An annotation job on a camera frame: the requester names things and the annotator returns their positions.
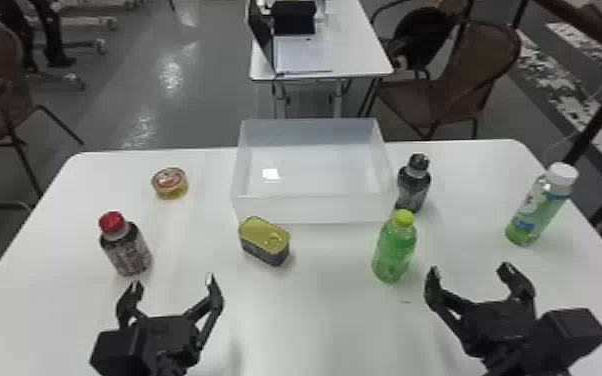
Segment round orange can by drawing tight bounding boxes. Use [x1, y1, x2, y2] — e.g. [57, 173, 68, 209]
[150, 165, 191, 201]

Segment black box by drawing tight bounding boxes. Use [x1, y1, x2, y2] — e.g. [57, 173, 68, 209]
[270, 0, 318, 37]

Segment black bottle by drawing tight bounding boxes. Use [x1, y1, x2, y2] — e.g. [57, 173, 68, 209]
[394, 152, 433, 214]

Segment black chair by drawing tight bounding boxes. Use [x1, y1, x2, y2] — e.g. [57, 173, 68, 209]
[368, 0, 477, 81]

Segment green bottle with white cap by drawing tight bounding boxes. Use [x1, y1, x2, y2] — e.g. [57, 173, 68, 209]
[504, 160, 580, 248]

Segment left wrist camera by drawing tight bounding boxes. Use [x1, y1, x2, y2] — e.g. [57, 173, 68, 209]
[89, 328, 146, 376]

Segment white side table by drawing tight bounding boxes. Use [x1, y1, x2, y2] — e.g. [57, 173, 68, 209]
[247, 0, 395, 120]

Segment dark bottle with red cap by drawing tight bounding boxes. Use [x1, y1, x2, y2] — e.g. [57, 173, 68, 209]
[97, 210, 154, 278]

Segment clear box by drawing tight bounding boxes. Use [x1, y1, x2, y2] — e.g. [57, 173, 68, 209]
[229, 116, 400, 225]

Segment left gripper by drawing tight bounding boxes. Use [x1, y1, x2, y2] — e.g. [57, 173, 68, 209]
[115, 272, 226, 376]

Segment yellow can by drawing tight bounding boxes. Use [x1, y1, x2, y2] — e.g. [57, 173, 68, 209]
[237, 215, 292, 268]

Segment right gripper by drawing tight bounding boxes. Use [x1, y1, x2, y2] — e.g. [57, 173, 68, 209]
[423, 260, 540, 371]

